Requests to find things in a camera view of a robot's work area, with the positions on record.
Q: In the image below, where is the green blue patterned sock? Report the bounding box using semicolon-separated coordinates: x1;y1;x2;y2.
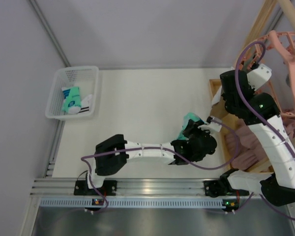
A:
61;87;81;115

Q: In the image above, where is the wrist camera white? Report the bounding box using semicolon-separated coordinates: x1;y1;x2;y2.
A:
247;63;272;90
198;116;222;133

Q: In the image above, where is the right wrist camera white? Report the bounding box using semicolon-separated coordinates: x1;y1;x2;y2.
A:
247;63;272;90

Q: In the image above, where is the pink fabric pile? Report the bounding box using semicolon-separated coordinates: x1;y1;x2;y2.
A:
225;119;267;171

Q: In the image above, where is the wooden tray frame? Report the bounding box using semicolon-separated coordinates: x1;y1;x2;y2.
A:
208;78;278;177

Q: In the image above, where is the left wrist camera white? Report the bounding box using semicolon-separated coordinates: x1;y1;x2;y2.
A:
198;116;222;133

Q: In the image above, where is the pink round clip hanger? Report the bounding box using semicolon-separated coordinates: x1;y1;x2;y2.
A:
237;30;295;118

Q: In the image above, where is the wooden upright post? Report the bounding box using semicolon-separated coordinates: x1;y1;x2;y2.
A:
242;0;277;50

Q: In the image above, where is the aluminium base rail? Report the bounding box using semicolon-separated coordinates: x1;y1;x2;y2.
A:
30;178;219;197

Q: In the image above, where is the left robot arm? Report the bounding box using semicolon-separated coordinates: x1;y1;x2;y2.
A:
87;117;221;189

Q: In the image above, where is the white slotted cable duct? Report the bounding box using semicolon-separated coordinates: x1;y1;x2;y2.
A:
40;197;238;211

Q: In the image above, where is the white plastic basket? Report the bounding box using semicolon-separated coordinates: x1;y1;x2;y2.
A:
45;66;99;121

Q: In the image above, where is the white black-striped sock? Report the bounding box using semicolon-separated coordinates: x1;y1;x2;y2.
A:
78;94;93;114

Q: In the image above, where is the wooden rod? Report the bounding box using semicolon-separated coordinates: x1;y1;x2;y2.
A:
277;0;295;31

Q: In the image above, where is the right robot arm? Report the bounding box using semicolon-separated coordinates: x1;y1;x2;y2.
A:
220;70;295;207

